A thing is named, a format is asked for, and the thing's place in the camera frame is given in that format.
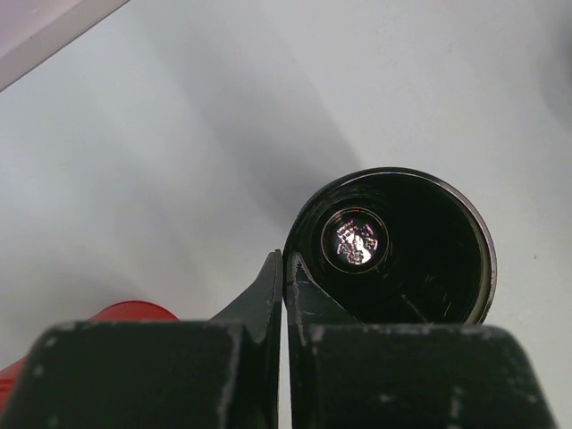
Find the red cylindrical straw holder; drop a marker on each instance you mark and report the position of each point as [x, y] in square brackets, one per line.
[129, 311]

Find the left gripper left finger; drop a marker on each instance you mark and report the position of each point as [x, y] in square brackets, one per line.
[217, 373]

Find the black ribbed cup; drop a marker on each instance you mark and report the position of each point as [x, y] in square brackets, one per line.
[393, 245]

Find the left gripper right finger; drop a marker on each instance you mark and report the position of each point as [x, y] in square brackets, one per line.
[347, 374]

